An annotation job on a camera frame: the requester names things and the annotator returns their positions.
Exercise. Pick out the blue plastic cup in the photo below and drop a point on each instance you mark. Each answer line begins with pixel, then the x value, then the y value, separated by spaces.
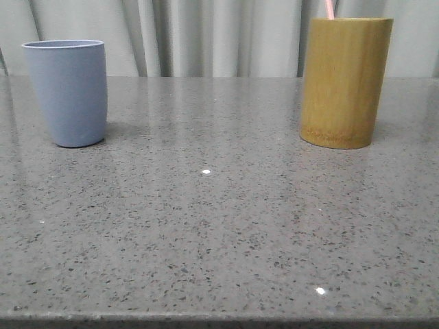
pixel 70 81

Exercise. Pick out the pink chopstick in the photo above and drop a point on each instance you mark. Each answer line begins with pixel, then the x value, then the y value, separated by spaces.
pixel 329 9

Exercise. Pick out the grey-white curtain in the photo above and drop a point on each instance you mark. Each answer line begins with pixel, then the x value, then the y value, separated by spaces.
pixel 169 38

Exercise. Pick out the bamboo cylinder holder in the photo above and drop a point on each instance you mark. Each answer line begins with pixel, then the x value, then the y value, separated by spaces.
pixel 344 69

